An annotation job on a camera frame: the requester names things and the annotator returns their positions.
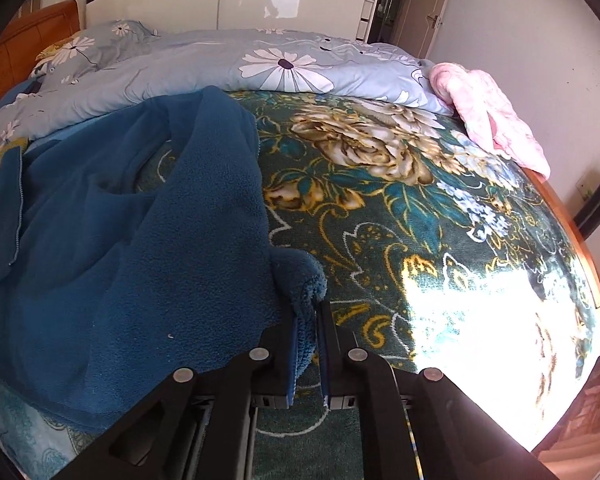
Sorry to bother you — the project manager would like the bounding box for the room door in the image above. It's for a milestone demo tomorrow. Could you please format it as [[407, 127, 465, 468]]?
[[391, 0, 448, 58]]

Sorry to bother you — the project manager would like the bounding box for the orange wooden headboard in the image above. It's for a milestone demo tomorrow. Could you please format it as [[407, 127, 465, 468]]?
[[0, 0, 80, 99]]

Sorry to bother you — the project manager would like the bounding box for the pink blanket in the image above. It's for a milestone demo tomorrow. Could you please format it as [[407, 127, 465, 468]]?
[[429, 63, 550, 181]]

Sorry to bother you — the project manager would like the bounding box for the light blue floral duvet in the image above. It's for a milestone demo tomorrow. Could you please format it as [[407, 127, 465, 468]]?
[[0, 20, 451, 146]]

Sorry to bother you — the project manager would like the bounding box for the teal floral bed blanket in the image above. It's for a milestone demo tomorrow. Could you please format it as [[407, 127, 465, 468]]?
[[0, 90, 600, 480]]

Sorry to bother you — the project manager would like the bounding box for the yellow floral pillow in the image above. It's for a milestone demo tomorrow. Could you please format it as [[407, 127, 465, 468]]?
[[32, 41, 72, 73]]

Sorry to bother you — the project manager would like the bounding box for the blue fleece zip jacket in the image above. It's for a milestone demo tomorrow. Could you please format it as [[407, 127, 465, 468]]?
[[0, 87, 326, 431]]

